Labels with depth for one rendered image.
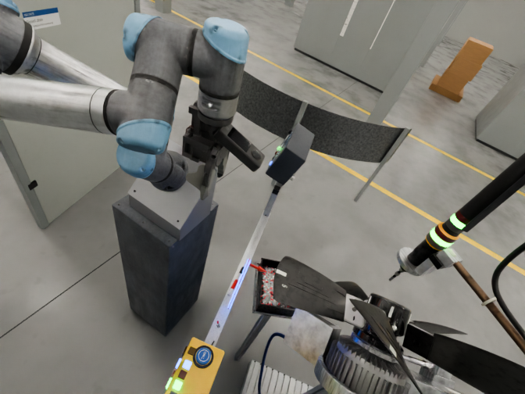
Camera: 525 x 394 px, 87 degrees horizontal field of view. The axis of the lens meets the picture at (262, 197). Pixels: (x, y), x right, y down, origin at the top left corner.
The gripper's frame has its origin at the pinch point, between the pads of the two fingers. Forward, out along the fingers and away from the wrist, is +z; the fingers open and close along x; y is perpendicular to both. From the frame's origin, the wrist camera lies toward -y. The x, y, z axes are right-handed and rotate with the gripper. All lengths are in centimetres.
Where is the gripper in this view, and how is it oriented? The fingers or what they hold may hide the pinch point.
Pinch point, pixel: (214, 186)
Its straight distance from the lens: 69.5
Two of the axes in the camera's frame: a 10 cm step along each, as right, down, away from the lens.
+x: -3.1, 6.2, -7.2
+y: -9.2, -3.9, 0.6
